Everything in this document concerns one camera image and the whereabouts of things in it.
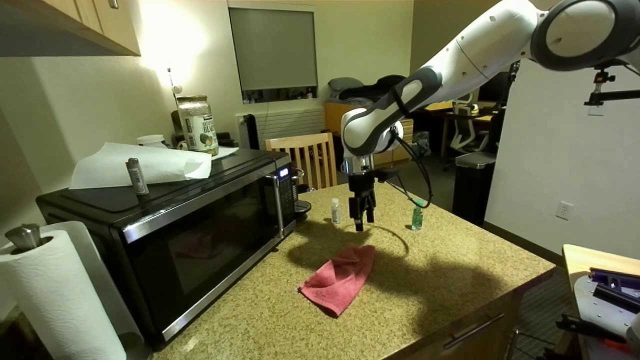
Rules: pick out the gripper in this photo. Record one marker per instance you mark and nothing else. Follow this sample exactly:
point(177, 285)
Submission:
point(361, 186)

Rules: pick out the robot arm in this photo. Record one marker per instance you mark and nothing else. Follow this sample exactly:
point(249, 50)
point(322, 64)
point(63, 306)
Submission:
point(480, 47)

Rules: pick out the pink towel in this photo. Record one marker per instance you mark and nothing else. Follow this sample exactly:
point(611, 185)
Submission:
point(340, 280)

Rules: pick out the paper towel roll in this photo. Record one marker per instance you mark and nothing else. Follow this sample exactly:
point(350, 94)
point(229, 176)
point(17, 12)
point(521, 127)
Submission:
point(55, 300)

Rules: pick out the metal paper towel holder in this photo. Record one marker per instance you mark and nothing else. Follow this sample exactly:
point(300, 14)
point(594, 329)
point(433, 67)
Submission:
point(25, 236)

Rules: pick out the small clear bottle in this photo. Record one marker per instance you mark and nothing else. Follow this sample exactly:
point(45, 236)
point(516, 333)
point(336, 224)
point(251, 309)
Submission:
point(335, 212)

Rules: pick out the small green bottle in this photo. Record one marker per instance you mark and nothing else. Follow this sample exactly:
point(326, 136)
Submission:
point(417, 217)

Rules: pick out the wooden chair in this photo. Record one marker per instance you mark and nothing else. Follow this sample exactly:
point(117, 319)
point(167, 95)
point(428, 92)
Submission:
point(305, 160)

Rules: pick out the wooden dresser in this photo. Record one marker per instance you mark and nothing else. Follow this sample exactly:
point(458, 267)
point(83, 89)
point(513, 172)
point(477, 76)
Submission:
point(334, 117)

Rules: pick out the black trash can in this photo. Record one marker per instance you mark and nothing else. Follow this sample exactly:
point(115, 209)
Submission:
point(472, 187)

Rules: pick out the white radiator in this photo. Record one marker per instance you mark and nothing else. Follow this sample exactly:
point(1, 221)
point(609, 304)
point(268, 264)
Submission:
point(287, 125)

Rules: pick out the white office chair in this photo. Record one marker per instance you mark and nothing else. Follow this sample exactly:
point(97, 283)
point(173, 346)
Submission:
point(464, 132)

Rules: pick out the wooden desk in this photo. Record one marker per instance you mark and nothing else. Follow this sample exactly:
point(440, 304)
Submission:
point(440, 107)

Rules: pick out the black tower speaker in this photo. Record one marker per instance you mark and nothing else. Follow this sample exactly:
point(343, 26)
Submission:
point(251, 131)

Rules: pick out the microwave door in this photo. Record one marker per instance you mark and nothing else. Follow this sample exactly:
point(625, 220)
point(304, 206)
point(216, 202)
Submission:
point(210, 245)

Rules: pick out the window with grey blind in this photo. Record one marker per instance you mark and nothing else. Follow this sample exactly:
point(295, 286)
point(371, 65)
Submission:
point(274, 50)

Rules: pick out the large glass jar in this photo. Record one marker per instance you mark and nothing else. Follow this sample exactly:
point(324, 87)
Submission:
point(198, 126)

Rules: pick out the black microwave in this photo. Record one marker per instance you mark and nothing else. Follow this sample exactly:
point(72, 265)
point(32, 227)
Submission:
point(170, 225)

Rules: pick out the white paper sheet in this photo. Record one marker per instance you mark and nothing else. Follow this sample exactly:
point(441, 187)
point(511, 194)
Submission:
point(165, 165)

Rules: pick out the white round container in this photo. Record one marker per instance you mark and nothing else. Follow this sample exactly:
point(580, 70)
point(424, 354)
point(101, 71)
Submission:
point(151, 141)

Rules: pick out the grey lighter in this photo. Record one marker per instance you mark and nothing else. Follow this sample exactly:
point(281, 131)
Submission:
point(137, 176)

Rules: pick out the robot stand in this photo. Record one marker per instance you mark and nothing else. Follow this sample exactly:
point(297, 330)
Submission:
point(597, 300)

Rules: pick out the black clamp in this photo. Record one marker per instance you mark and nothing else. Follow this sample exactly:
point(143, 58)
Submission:
point(590, 329)

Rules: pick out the white wall socket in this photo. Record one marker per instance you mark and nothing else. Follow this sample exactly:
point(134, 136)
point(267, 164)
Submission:
point(564, 210)

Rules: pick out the wooden wall cabinet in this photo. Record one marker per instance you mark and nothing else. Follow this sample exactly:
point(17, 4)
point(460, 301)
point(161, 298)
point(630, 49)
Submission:
point(75, 25)

